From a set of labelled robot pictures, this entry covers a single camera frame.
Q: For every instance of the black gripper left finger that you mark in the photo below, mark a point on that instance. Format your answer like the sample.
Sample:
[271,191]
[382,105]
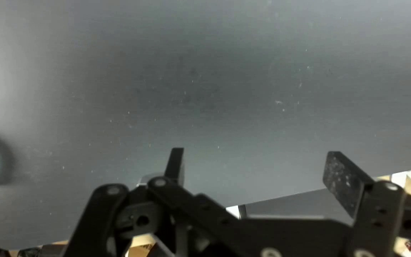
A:
[185,201]

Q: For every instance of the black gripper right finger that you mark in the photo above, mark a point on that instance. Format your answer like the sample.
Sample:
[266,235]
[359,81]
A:
[346,182]

